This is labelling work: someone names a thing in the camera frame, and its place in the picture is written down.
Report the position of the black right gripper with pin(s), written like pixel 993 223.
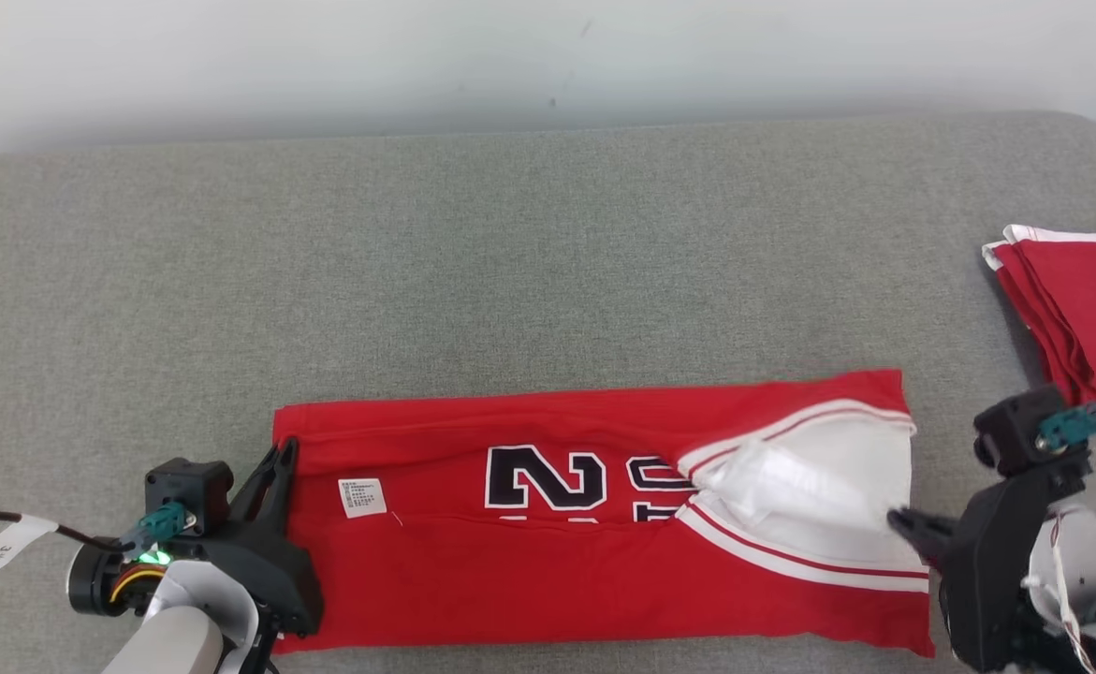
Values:
pixel 987 580

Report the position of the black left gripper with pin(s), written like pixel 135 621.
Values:
pixel 276 580

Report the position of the red jersey with white sleeves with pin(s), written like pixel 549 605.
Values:
pixel 510 580

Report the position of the red shorts with white stripe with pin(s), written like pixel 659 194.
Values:
pixel 1090 300

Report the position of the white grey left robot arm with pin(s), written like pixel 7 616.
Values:
pixel 182 637

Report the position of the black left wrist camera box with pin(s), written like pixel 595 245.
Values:
pixel 187 491

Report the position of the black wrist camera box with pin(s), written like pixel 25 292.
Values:
pixel 187 491
pixel 1011 431

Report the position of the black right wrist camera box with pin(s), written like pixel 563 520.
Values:
pixel 1011 431

